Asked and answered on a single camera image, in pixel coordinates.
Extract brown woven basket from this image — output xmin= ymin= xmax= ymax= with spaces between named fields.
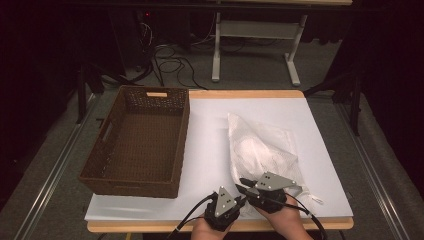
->
xmin=78 ymin=85 xmax=191 ymax=199

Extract aluminium floor rail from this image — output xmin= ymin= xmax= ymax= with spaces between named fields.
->
xmin=13 ymin=96 xmax=98 ymax=240
xmin=336 ymin=103 xmax=414 ymax=240

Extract person's left hand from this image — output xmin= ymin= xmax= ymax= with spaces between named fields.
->
xmin=190 ymin=218 xmax=234 ymax=240

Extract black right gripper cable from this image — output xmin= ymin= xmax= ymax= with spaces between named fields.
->
xmin=286 ymin=199 xmax=329 ymax=240

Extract black metal stand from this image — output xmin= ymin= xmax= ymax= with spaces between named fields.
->
xmin=303 ymin=71 xmax=364 ymax=137
xmin=75 ymin=63 xmax=134 ymax=125

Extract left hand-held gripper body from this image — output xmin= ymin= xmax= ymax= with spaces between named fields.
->
xmin=203 ymin=186 xmax=242 ymax=232

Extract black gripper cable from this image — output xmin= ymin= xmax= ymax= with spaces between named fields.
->
xmin=286 ymin=199 xmax=329 ymax=240
xmin=165 ymin=193 xmax=218 ymax=240

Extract white board mat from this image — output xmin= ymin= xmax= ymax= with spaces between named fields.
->
xmin=84 ymin=97 xmax=354 ymax=223

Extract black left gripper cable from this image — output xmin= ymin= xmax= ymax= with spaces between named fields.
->
xmin=165 ymin=193 xmax=218 ymax=240

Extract black floor cables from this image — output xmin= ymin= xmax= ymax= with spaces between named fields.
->
xmin=151 ymin=44 xmax=208 ymax=90

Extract person's right hand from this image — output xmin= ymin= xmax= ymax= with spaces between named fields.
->
xmin=263 ymin=196 xmax=314 ymax=240

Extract white mesh laundry bag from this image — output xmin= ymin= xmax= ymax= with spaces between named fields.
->
xmin=227 ymin=112 xmax=324 ymax=218

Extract black computer tower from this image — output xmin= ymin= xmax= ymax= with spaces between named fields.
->
xmin=108 ymin=9 xmax=158 ymax=76

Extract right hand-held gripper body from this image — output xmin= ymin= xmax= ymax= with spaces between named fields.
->
xmin=247 ymin=171 xmax=303 ymax=214

